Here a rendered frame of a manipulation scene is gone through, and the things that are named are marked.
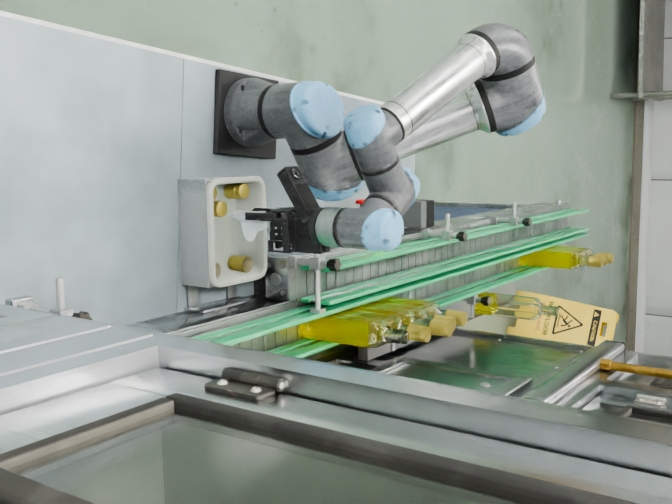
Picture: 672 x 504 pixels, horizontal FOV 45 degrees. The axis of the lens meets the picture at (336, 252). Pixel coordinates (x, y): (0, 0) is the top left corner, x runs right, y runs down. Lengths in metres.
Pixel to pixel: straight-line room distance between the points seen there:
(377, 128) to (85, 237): 0.57
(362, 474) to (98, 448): 0.18
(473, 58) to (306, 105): 0.34
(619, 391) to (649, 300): 5.75
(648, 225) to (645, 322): 0.87
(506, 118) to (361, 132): 0.40
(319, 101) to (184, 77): 0.28
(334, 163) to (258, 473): 1.24
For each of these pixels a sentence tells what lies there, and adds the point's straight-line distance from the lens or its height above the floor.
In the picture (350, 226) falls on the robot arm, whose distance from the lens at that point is 1.44.
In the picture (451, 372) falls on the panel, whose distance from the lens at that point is 1.90.
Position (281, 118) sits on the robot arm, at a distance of 1.67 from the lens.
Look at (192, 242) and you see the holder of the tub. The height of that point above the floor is 0.79.
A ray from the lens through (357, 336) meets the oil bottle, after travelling 1.72.
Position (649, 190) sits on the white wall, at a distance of 7.56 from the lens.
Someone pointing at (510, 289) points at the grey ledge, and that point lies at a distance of 2.85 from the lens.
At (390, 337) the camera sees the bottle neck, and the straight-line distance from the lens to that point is 1.69.
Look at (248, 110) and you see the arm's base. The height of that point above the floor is 0.83.
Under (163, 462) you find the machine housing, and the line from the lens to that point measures 0.54.
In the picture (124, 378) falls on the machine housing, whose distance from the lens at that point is 0.71.
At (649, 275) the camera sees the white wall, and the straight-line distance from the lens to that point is 7.65.
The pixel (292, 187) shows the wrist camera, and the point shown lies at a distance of 1.53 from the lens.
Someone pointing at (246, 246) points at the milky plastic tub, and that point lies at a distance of 1.78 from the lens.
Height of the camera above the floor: 1.97
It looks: 35 degrees down
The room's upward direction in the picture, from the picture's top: 95 degrees clockwise
